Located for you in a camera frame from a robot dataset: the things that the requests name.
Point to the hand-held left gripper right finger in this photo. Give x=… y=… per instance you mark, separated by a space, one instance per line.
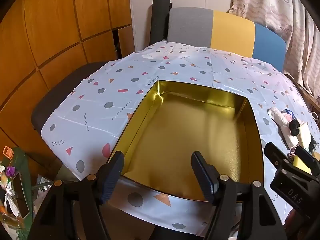
x=203 y=177

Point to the white fluffy towel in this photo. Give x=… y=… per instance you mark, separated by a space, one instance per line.
x=273 y=113

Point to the cream woven cloth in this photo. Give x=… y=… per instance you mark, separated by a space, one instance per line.
x=304 y=136

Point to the clear plastic wrap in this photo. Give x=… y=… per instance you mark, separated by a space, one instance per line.
x=42 y=183

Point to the gold-lined tin box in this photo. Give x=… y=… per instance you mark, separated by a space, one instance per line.
x=187 y=140

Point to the blue tissue pack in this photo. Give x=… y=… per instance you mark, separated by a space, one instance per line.
x=290 y=112

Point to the patterned plastic tablecloth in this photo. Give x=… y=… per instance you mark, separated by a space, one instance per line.
x=100 y=110

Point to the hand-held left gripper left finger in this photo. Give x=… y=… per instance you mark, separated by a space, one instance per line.
x=113 y=177

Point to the wooden desk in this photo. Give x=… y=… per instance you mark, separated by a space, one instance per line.
x=307 y=97

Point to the grey yellow blue chair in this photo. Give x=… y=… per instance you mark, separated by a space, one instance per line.
x=232 y=30

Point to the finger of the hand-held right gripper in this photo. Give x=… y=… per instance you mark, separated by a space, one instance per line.
x=306 y=160
x=276 y=156

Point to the beige starfish print curtain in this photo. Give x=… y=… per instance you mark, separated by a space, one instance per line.
x=275 y=5

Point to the black hairpiece with coloured bands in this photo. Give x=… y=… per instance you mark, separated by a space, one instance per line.
x=295 y=127

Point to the orange plastic clip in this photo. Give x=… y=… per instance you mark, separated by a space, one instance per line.
x=7 y=152

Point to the purple wrapper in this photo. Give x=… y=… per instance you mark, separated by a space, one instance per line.
x=11 y=171

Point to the pink towel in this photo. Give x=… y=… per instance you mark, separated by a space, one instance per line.
x=286 y=119

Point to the dark grey chair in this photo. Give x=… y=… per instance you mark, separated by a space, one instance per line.
x=62 y=92

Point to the wooden wardrobe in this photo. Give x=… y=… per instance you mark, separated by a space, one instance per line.
x=50 y=30

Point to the green bag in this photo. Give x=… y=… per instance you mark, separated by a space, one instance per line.
x=20 y=162

